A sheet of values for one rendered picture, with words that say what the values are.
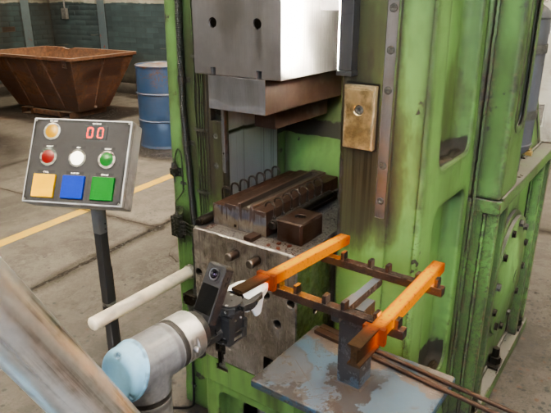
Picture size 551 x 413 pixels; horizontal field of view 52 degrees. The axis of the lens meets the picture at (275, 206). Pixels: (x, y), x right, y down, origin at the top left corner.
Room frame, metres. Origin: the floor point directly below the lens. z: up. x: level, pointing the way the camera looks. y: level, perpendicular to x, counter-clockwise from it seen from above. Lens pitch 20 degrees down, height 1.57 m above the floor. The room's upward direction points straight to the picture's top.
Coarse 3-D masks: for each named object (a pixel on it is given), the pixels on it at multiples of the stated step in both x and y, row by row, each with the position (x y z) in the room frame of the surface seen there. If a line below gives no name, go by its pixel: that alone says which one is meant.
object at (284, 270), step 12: (336, 240) 1.28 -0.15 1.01; (348, 240) 1.31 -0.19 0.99; (312, 252) 1.19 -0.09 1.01; (324, 252) 1.21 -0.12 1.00; (288, 264) 1.12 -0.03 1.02; (300, 264) 1.13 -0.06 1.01; (264, 276) 1.04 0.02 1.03; (276, 276) 1.05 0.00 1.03; (288, 276) 1.09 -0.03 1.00; (240, 288) 0.98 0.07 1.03; (252, 288) 1.00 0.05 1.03
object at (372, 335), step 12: (432, 264) 1.20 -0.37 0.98; (444, 264) 1.21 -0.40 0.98; (420, 276) 1.14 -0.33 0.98; (432, 276) 1.14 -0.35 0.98; (408, 288) 1.08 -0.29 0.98; (420, 288) 1.08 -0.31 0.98; (396, 300) 1.03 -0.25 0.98; (408, 300) 1.03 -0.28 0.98; (384, 312) 0.98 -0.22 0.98; (396, 312) 0.98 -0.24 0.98; (372, 324) 0.93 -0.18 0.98; (384, 324) 0.94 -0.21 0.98; (360, 336) 0.88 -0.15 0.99; (372, 336) 0.88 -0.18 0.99; (384, 336) 0.91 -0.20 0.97; (360, 348) 0.85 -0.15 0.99; (372, 348) 0.90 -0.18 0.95; (360, 360) 0.86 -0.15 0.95
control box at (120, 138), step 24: (48, 120) 1.82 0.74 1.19; (72, 120) 1.80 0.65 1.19; (96, 120) 1.79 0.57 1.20; (120, 120) 1.78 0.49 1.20; (48, 144) 1.77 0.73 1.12; (72, 144) 1.76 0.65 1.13; (96, 144) 1.75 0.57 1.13; (120, 144) 1.74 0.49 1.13; (48, 168) 1.73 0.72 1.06; (72, 168) 1.72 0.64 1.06; (96, 168) 1.71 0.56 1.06; (120, 168) 1.70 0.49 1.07; (24, 192) 1.71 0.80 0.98; (120, 192) 1.66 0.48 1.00
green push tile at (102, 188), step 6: (96, 180) 1.68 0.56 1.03; (102, 180) 1.68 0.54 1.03; (108, 180) 1.68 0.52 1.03; (114, 180) 1.68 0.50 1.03; (96, 186) 1.67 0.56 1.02; (102, 186) 1.67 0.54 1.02; (108, 186) 1.67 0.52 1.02; (114, 186) 1.67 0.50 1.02; (90, 192) 1.67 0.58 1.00; (96, 192) 1.66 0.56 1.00; (102, 192) 1.66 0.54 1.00; (108, 192) 1.66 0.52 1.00; (90, 198) 1.65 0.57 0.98; (96, 198) 1.65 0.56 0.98; (102, 198) 1.65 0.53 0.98; (108, 198) 1.65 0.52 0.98
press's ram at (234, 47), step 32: (192, 0) 1.64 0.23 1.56; (224, 0) 1.58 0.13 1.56; (256, 0) 1.52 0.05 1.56; (288, 0) 1.50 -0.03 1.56; (320, 0) 1.63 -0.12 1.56; (224, 32) 1.58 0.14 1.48; (256, 32) 1.52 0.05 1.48; (288, 32) 1.50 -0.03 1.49; (320, 32) 1.63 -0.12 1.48; (224, 64) 1.58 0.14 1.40; (256, 64) 1.52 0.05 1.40; (288, 64) 1.50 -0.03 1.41; (320, 64) 1.64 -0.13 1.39
